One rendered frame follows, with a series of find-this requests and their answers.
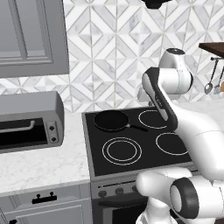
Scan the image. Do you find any black frying pan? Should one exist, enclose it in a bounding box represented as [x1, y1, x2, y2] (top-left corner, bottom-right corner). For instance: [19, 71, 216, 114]
[93, 109, 149, 134]

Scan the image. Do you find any black glass hob stove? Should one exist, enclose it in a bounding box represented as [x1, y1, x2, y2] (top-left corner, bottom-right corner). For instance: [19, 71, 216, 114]
[81, 106, 205, 224]

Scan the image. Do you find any grey toaster oven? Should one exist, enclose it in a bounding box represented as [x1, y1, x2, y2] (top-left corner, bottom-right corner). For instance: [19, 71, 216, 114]
[0, 90, 66, 155]

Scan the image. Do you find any black drawer handle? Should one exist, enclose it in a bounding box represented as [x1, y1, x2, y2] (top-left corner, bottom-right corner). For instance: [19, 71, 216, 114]
[31, 191, 58, 205]

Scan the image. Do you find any grey toaster oven handle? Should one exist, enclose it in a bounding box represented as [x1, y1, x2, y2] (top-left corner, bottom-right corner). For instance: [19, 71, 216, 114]
[0, 120, 36, 135]

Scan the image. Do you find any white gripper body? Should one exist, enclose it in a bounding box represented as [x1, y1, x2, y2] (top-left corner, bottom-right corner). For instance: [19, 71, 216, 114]
[136, 85, 155, 107]

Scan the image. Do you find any grey wall cupboard door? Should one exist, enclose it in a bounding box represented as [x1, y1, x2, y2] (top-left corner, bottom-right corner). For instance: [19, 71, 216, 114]
[0, 0, 70, 79]

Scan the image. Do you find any dark brown wooden shelf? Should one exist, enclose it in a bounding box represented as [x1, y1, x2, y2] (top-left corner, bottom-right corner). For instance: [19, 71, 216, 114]
[198, 41, 224, 58]

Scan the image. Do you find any hanging metal spatula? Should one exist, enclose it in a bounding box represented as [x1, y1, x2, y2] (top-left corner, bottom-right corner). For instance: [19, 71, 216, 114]
[213, 66, 224, 95]

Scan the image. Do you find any black range hood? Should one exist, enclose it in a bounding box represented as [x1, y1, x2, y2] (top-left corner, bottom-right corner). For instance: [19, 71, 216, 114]
[141, 0, 173, 10]

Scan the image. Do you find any hanging metal spoon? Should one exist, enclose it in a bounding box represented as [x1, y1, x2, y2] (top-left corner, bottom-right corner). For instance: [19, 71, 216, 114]
[204, 59, 219, 95]

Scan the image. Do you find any grey base cupboard door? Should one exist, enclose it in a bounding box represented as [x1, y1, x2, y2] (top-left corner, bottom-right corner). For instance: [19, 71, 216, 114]
[0, 198, 94, 224]

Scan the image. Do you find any black oven door handle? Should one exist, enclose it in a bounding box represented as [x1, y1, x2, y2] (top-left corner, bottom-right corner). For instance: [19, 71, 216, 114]
[97, 195, 149, 208]

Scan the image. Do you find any grey drawer front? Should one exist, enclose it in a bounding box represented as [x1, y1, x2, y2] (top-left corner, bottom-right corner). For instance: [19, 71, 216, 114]
[0, 183, 92, 212]

